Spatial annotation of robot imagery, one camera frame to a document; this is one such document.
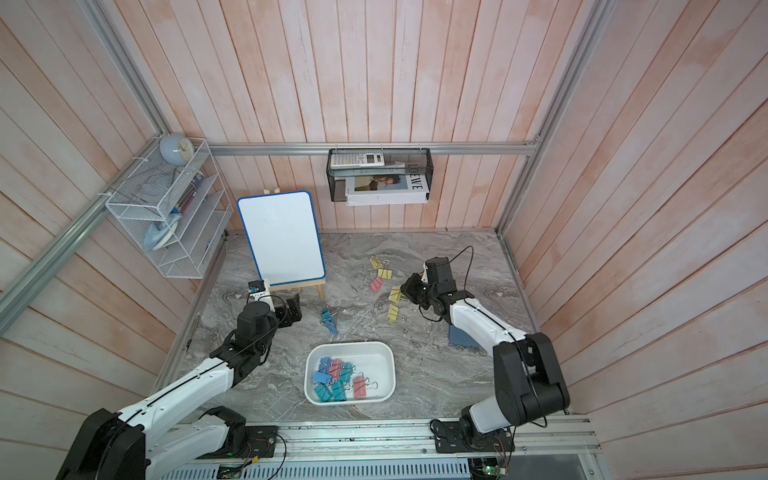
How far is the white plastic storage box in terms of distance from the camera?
0.81 meters

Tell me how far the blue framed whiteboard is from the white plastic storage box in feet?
0.83

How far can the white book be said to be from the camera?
0.94 meters

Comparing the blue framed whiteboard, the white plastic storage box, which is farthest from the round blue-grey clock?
the white plastic storage box

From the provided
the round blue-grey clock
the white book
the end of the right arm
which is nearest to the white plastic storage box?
the end of the right arm
